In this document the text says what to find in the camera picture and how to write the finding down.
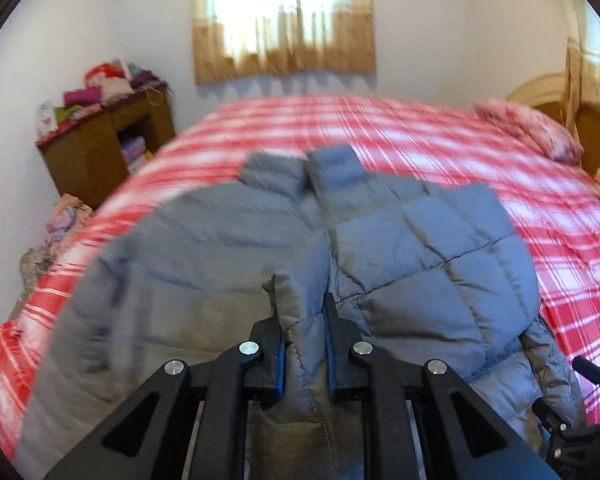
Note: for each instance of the grey patterned cloth on floor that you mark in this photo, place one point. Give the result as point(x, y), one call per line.
point(33, 264)

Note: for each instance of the pink clothes heap on floor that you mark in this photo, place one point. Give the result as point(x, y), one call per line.
point(68, 217)

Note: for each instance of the red white plaid bedspread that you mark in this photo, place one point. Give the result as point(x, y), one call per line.
point(555, 208)

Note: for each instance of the pink floral pillow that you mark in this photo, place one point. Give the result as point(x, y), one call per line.
point(534, 129)

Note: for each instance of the tan patterned window curtain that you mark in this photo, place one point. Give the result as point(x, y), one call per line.
point(235, 39)

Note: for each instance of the brown wooden desk cabinet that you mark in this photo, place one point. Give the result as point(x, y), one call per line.
point(86, 160)

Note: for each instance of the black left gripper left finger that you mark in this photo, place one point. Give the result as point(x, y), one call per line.
point(187, 420)

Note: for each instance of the grey puffer jacket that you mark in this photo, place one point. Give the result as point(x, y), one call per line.
point(425, 272)

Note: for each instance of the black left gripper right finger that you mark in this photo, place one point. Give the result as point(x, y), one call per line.
point(420, 421)

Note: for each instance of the pile of folded clothes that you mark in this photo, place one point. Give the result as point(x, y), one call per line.
point(103, 85)

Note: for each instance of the tan side curtain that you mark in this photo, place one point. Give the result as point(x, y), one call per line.
point(582, 83)

